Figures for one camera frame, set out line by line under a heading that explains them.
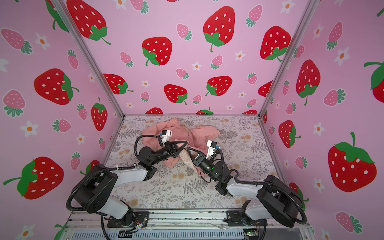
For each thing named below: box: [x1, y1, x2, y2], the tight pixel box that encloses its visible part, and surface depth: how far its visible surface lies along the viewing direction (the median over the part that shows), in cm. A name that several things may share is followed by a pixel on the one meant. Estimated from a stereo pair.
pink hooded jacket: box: [142, 118, 221, 176], surface depth 84 cm
